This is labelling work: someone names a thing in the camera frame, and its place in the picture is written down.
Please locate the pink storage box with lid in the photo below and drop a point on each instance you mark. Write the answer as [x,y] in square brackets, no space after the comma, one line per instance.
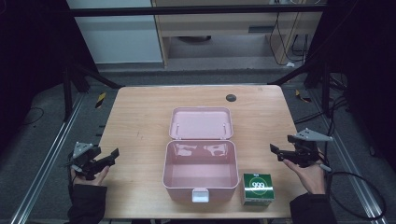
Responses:
[200,165]

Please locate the black horizontal frame bar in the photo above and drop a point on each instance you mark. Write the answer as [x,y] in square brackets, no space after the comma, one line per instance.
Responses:
[186,11]

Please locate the white cabinet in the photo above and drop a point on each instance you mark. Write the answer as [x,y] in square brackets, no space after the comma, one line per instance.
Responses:
[120,37]

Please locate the yellow black floor tape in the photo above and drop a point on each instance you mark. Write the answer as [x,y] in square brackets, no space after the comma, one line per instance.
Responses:
[302,97]
[100,100]

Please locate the green carton box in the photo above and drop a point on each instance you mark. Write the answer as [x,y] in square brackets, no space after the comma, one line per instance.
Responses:
[258,188]

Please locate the light wooden desk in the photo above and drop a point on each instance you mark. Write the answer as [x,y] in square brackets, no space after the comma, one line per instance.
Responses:
[218,25]

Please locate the black metal stand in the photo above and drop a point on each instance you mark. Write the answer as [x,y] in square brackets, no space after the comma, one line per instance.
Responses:
[67,93]
[325,90]

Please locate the dark round table grommet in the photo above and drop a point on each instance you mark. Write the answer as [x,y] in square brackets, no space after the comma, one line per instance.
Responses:
[231,98]

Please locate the aluminium floor rail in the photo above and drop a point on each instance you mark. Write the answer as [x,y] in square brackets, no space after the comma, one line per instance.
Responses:
[46,161]
[351,165]

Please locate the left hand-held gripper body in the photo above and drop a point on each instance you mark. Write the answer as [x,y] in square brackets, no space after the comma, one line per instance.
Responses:
[81,150]

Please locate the person's left hand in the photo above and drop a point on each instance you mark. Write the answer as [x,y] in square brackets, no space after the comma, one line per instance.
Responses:
[100,177]

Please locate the person's right hand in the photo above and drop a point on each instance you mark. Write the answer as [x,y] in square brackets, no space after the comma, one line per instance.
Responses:
[308,179]

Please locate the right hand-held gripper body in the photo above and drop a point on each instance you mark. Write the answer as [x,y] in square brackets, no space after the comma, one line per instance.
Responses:
[308,146]

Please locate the dark curtain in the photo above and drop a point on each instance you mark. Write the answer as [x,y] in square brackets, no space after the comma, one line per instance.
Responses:
[31,62]
[367,77]

